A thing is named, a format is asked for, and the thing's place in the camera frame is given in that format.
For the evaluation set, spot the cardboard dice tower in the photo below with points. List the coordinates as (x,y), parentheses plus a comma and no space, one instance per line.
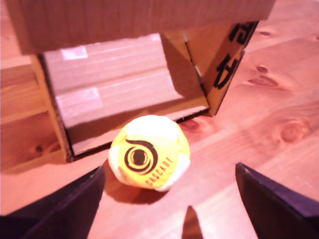
(124,20)

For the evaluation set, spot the orange and white footbag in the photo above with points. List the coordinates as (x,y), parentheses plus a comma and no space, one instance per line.
(149,154)

